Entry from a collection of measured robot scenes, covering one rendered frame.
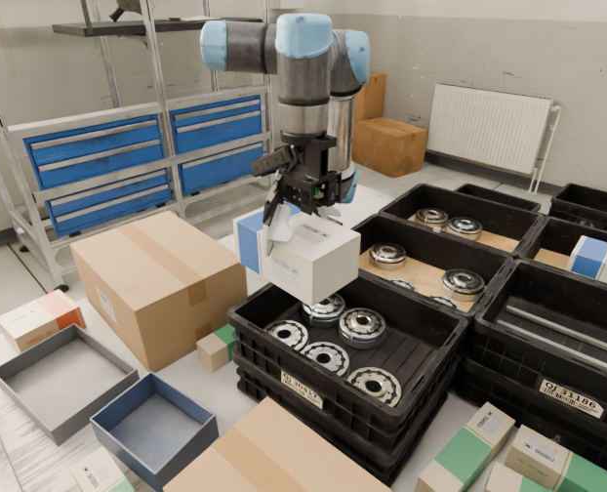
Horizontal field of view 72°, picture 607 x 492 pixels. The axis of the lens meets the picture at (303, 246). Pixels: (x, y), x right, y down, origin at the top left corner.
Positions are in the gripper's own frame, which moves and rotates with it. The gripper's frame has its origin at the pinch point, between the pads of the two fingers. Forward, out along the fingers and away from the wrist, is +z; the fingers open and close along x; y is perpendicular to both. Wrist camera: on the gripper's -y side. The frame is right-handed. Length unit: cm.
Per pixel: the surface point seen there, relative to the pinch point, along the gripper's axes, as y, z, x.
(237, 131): -194, 46, 132
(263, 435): 11.7, 24.9, -19.0
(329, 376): 15.1, 17.9, -6.7
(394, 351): 14.8, 28.1, 15.3
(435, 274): 6, 28, 47
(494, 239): 10, 28, 77
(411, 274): 2, 28, 43
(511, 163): -70, 89, 332
